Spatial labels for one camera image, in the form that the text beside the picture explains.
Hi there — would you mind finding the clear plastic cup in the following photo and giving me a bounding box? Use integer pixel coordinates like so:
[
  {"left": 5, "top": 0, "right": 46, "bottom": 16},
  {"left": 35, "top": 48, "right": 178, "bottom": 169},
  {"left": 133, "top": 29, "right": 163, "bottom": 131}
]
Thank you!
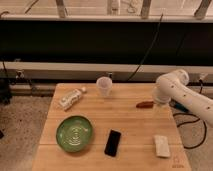
[{"left": 96, "top": 77, "right": 112, "bottom": 97}]

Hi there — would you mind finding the green ceramic bowl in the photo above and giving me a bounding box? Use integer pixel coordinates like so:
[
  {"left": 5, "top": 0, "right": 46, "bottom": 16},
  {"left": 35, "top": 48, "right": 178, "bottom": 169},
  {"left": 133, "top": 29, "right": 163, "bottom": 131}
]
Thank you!
[{"left": 56, "top": 115, "right": 93, "bottom": 153}]

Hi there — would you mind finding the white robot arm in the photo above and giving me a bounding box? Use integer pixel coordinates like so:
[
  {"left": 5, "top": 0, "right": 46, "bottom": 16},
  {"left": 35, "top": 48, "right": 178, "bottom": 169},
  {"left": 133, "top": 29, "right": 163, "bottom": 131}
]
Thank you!
[{"left": 152, "top": 69, "right": 213, "bottom": 127}]

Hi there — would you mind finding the black floor cable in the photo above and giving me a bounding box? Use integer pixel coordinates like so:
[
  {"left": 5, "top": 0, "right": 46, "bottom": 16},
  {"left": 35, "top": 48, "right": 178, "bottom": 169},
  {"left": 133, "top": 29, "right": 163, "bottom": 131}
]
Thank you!
[{"left": 172, "top": 112, "right": 208, "bottom": 150}]

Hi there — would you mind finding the blue connector block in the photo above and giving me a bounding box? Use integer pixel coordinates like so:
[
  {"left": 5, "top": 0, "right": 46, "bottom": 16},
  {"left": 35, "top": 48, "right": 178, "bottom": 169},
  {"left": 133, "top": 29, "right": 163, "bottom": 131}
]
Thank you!
[{"left": 173, "top": 101, "right": 189, "bottom": 113}]

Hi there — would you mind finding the black smartphone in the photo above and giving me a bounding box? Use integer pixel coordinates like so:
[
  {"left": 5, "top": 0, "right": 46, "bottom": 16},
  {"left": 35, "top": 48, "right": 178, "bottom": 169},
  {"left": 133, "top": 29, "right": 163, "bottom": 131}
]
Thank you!
[{"left": 104, "top": 130, "right": 121, "bottom": 157}]

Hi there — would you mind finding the black hanging cable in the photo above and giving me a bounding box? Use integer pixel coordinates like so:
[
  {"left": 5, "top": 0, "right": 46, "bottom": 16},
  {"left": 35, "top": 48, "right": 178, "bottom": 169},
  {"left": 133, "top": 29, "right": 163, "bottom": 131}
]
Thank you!
[{"left": 125, "top": 13, "right": 165, "bottom": 83}]

